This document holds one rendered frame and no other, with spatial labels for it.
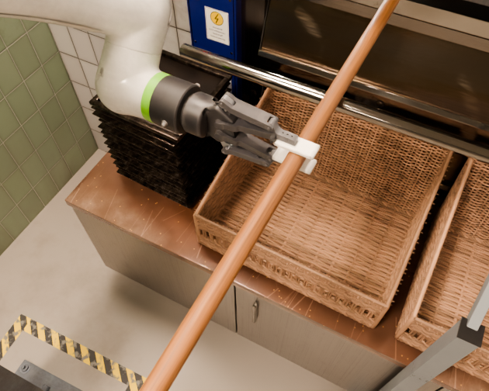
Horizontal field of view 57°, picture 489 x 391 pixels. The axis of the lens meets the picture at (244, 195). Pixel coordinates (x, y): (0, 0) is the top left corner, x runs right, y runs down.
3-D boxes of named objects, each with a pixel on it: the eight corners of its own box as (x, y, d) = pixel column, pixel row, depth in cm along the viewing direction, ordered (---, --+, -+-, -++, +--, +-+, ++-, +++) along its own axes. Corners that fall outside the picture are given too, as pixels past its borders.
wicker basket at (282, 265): (268, 136, 158) (272, 74, 136) (426, 199, 143) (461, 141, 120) (193, 243, 134) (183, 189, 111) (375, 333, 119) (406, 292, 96)
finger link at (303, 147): (280, 133, 75) (281, 129, 74) (320, 147, 73) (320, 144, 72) (272, 144, 74) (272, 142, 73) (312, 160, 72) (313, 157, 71)
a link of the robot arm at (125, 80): (116, 102, 92) (77, 105, 82) (126, 39, 88) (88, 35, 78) (173, 125, 88) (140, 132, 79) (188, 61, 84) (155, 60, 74)
